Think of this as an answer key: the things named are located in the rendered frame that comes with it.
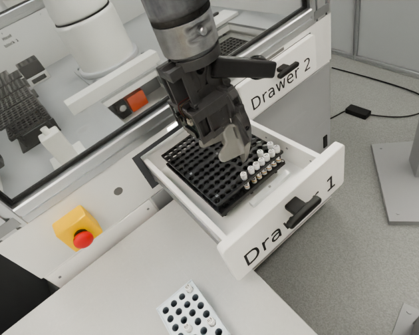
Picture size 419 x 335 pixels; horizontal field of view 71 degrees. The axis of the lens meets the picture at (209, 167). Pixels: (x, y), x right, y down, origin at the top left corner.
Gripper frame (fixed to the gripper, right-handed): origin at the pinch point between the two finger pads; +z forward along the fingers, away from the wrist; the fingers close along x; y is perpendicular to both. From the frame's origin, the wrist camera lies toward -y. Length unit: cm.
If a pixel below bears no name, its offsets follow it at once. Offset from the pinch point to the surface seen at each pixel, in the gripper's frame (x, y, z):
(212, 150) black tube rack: -11.7, -0.3, 7.3
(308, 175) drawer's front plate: 10.7, -5.3, 4.6
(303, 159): 3.7, -11.8, 10.3
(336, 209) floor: -19, -54, 97
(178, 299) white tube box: 4.1, 24.3, 17.9
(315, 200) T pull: 14.0, -2.9, 6.1
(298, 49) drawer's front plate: -21.2, -39.6, 5.6
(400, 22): -62, -172, 64
